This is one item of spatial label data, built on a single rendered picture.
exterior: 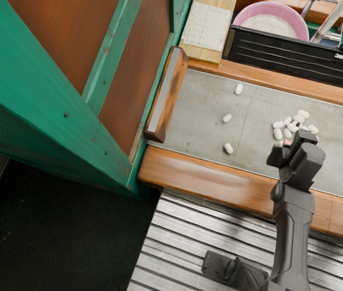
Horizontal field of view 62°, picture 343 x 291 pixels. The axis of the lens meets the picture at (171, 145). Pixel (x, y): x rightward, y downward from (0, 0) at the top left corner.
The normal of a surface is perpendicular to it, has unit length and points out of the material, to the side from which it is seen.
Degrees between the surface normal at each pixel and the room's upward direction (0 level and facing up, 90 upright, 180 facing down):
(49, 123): 90
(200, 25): 0
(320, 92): 0
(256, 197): 0
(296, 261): 30
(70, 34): 90
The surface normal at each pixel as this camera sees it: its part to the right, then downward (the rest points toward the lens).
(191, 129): -0.02, -0.25
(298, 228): 0.18, -0.67
